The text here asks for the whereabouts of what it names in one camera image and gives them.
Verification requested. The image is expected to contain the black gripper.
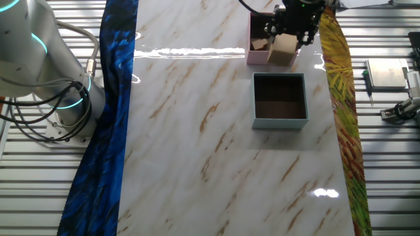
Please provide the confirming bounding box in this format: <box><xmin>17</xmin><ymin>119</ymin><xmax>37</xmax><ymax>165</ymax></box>
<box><xmin>264</xmin><ymin>0</ymin><xmax>326</xmax><ymax>50</ymax></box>

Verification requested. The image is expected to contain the large wooden cube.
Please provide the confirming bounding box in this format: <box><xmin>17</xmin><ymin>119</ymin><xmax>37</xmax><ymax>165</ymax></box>
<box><xmin>266</xmin><ymin>32</ymin><xmax>300</xmax><ymax>67</ymax></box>

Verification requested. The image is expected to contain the medium wooden cube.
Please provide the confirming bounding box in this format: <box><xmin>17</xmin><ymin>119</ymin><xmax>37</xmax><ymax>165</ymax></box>
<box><xmin>250</xmin><ymin>39</ymin><xmax>267</xmax><ymax>51</ymax></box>

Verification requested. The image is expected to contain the pink open box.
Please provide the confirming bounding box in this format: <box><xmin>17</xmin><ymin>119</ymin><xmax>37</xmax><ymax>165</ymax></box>
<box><xmin>246</xmin><ymin>12</ymin><xmax>301</xmax><ymax>66</ymax></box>

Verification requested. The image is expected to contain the light blue open box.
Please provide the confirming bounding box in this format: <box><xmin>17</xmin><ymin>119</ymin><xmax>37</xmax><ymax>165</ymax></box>
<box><xmin>251</xmin><ymin>71</ymin><xmax>310</xmax><ymax>130</ymax></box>

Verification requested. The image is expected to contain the grey flat object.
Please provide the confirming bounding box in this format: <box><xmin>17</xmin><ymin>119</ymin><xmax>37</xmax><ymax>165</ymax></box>
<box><xmin>389</xmin><ymin>0</ymin><xmax>420</xmax><ymax>7</ymax></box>

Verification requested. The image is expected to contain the square silver metal plate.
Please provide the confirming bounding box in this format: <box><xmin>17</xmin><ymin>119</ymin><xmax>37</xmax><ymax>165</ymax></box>
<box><xmin>366</xmin><ymin>58</ymin><xmax>410</xmax><ymax>90</ymax></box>

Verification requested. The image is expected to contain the yellow green patterned cloth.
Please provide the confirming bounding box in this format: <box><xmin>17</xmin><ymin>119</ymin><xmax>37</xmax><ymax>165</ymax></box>
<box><xmin>318</xmin><ymin>6</ymin><xmax>373</xmax><ymax>236</ymax></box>

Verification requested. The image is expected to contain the black device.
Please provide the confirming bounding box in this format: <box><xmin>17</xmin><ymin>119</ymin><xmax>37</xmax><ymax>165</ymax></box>
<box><xmin>408</xmin><ymin>31</ymin><xmax>420</xmax><ymax>71</ymax></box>

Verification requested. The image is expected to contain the white ribbed device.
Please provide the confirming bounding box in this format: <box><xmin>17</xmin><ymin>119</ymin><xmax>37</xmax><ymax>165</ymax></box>
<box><xmin>402</xmin><ymin>67</ymin><xmax>420</xmax><ymax>99</ymax></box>

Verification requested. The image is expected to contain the white marble pattern sheet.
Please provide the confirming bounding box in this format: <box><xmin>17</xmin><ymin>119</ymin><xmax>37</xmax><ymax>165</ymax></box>
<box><xmin>116</xmin><ymin>0</ymin><xmax>357</xmax><ymax>236</ymax></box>

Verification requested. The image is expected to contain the blue patterned cloth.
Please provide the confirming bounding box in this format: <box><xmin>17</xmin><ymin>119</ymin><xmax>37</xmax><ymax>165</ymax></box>
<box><xmin>56</xmin><ymin>0</ymin><xmax>139</xmax><ymax>236</ymax></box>

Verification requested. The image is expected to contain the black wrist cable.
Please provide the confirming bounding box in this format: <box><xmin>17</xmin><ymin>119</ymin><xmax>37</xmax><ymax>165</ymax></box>
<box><xmin>237</xmin><ymin>0</ymin><xmax>275</xmax><ymax>18</ymax></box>

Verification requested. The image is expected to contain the green handled screwdriver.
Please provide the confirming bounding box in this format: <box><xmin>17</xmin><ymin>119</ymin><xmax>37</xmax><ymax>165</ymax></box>
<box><xmin>362</xmin><ymin>69</ymin><xmax>375</xmax><ymax>108</ymax></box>

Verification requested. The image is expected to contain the metal clamp bracket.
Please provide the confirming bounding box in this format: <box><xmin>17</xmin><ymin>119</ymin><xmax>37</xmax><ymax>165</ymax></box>
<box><xmin>380</xmin><ymin>96</ymin><xmax>420</xmax><ymax>127</ymax></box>

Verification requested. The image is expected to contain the grey hose with metal connector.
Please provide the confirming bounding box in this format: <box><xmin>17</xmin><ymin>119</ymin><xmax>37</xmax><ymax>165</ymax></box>
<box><xmin>54</xmin><ymin>19</ymin><xmax>101</xmax><ymax>81</ymax></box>

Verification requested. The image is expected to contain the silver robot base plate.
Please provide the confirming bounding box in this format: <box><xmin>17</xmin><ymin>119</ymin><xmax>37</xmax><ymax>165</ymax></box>
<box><xmin>44</xmin><ymin>116</ymin><xmax>93</xmax><ymax>148</ymax></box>

